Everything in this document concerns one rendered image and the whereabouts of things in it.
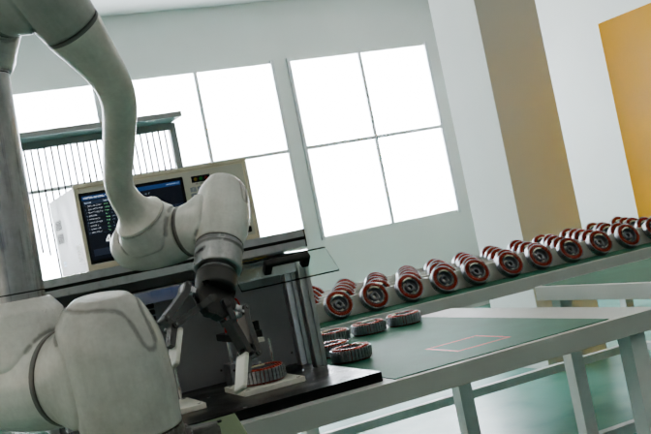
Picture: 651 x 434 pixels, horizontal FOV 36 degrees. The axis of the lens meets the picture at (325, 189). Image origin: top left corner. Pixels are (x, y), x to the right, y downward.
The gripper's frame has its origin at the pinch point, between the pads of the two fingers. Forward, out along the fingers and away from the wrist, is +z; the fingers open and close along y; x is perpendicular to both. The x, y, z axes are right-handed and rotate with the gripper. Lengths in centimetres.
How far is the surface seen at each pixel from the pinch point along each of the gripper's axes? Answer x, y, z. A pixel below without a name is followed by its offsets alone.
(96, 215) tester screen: -50, 4, -59
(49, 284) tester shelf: -57, 9, -42
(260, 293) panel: -54, -46, -59
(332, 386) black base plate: -21, -44, -20
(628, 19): -66, -290, -338
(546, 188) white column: -163, -324, -293
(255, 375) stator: -39, -36, -27
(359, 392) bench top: -17, -48, -18
